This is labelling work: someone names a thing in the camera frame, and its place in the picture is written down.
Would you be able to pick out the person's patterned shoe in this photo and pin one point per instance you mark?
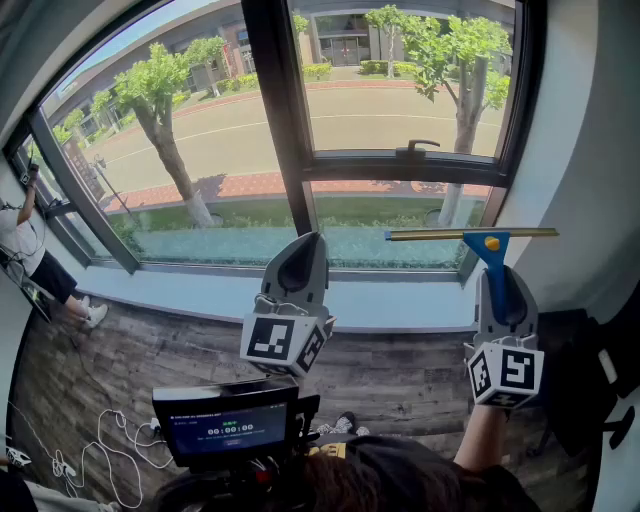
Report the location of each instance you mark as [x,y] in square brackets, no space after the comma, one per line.
[327,429]
[356,427]

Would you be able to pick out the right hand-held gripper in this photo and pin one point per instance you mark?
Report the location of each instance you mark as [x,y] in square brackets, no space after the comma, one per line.
[515,370]

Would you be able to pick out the white window sill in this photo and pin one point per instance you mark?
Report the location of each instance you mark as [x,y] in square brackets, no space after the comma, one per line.
[200,295]

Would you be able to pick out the small roadside tree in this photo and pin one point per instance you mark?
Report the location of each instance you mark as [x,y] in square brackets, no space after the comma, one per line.
[300,25]
[387,30]

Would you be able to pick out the blue brass squeegee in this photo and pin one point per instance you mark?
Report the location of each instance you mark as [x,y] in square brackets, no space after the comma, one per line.
[492,280]

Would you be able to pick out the person's right patterned shoe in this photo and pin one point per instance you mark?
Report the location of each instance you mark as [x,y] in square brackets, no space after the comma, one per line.
[356,427]

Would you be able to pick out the person's right forearm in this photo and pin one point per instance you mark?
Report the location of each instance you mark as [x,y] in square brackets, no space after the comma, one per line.
[480,440]

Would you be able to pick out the large fixed window glass pane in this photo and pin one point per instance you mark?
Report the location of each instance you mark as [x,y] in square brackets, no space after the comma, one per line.
[210,140]

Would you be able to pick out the brown brick building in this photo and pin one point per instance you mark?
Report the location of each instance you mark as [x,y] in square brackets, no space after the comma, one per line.
[210,20]

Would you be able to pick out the black window frame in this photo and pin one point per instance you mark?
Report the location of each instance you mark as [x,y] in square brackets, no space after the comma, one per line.
[280,125]

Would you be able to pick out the leaning street tree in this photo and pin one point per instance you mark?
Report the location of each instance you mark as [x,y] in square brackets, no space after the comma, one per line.
[170,160]

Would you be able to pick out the person's black shirt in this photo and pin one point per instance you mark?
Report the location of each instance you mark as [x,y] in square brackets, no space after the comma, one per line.
[425,465]

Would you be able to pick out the black office chair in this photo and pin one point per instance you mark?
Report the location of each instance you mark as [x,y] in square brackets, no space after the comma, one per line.
[575,380]

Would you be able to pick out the green hedge bushes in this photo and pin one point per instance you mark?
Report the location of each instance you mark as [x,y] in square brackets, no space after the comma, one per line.
[240,221]

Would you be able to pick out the short wide window glass pane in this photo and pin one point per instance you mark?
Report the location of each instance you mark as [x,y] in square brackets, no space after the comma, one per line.
[375,240]

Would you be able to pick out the red notice board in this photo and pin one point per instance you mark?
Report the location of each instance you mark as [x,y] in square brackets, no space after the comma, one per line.
[82,170]

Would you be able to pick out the person's left patterned shoe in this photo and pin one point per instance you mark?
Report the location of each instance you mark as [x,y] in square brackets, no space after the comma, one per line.
[327,429]

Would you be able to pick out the casement window glass pane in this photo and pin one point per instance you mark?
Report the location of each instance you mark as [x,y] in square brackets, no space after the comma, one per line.
[375,115]

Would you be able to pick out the black street lamp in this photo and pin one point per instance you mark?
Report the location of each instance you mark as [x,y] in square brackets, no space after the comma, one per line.
[99,161]

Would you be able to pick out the street tree with sawn top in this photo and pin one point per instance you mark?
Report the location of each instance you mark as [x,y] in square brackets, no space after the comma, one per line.
[467,115]

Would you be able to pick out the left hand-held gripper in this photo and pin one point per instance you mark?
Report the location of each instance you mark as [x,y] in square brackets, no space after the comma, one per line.
[265,345]

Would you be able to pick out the narrow window glass pane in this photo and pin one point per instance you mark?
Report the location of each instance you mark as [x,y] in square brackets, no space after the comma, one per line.
[65,200]

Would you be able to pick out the black monitor screen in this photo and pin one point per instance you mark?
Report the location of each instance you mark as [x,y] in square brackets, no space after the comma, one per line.
[230,435]

